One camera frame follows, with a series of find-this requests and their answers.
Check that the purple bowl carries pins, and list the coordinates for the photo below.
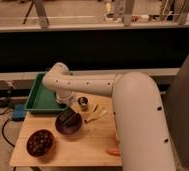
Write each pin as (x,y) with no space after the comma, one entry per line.
(68,130)

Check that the black eraser block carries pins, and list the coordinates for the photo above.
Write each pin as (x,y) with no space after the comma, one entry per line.
(67,117)

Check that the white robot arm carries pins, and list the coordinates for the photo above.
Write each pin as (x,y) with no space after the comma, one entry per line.
(138,110)

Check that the dark red bowl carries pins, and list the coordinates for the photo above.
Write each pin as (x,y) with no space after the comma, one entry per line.
(40,143)

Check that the small metal cup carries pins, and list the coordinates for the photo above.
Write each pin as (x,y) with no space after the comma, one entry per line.
(83,103)

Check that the green plastic tray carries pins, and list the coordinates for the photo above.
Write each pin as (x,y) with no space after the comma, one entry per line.
(42,100)

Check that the orange carrot toy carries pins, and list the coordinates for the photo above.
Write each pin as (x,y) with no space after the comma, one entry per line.
(113,151)

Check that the blue box on floor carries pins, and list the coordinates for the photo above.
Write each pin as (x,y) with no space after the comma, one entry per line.
(18,113)

